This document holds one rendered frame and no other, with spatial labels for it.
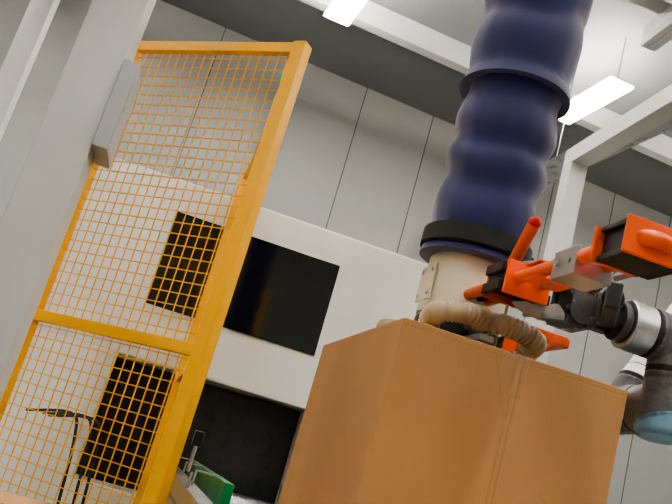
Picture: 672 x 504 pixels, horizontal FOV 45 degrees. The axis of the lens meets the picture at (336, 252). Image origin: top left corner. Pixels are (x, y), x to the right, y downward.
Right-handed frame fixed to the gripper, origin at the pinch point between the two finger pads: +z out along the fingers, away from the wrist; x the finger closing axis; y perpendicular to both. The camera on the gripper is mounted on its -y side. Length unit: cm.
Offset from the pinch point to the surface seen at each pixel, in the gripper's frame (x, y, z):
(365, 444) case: -33.4, -1.0, 19.6
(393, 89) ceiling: 509, 919, -133
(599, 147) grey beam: 199, 304, -158
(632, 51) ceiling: 512, 629, -334
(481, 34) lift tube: 57, 24, 12
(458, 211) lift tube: 15.8, 20.0, 8.3
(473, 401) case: -22.3, -3.9, 5.5
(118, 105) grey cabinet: 47, 117, 90
